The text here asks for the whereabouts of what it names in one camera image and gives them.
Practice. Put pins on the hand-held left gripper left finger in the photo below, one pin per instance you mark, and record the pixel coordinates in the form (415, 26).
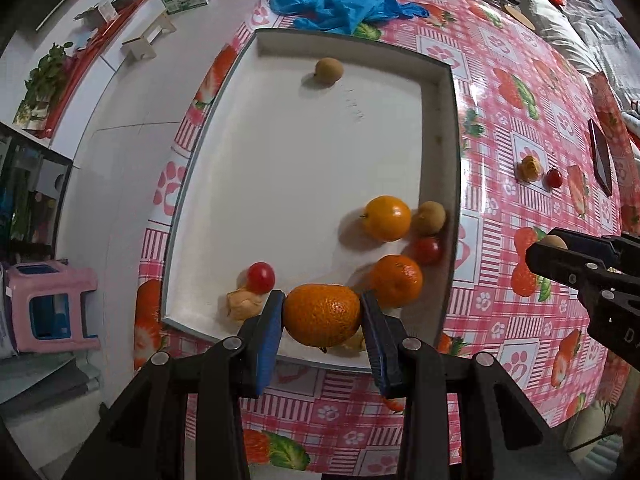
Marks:
(267, 340)

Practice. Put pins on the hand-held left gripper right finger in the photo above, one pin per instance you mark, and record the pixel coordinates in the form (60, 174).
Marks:
(377, 345)

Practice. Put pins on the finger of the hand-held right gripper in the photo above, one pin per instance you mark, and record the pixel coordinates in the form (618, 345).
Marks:
(555, 262)
(590, 242)

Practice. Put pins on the brown longan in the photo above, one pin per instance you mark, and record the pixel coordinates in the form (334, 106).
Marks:
(328, 70)
(556, 241)
(428, 217)

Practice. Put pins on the mandarin orange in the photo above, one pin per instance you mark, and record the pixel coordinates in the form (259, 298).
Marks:
(396, 280)
(322, 315)

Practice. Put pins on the red cherry tomato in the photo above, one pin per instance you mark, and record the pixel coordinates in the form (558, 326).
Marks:
(426, 250)
(260, 276)
(553, 177)

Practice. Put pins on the smooth orange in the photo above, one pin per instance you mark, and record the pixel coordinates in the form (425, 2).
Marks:
(386, 217)

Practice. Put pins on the white tray with grey rim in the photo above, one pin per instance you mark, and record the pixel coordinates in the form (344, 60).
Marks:
(300, 160)

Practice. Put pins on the black smartphone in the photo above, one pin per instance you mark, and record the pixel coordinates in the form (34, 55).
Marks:
(600, 155)

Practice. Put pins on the grey blanket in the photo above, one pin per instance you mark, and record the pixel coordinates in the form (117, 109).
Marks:
(600, 35)

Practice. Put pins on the pink plastic stool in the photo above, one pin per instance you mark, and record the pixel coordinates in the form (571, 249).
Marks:
(55, 272)

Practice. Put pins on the round wooden board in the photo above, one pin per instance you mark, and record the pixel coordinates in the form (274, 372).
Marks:
(520, 14)

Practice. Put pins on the black glass cabinet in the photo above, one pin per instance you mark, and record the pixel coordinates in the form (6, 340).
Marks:
(30, 200)

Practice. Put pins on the small white wooden stand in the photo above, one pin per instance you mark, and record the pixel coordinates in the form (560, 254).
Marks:
(145, 40)

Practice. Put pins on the crumpled blue plastic gloves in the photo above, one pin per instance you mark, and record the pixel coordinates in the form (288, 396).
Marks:
(340, 2)

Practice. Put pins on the white open carton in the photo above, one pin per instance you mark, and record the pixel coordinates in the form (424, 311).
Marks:
(97, 10)

